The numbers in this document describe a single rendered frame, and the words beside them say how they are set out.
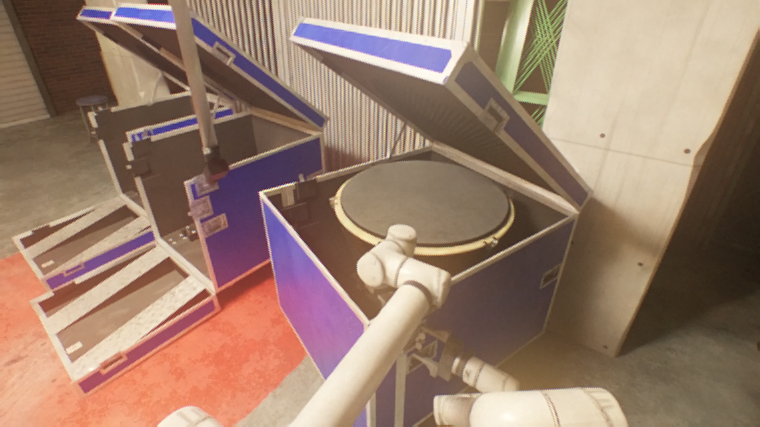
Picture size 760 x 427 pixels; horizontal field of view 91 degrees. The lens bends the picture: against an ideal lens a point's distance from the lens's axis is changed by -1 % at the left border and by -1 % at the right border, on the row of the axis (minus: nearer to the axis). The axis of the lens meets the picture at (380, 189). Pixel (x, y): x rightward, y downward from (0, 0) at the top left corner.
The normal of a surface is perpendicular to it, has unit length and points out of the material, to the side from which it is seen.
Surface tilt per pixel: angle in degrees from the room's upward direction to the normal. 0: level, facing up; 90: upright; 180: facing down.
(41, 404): 0
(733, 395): 0
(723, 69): 90
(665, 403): 0
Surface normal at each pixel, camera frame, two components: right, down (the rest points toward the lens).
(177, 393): 0.00, -0.88
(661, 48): -0.56, 0.40
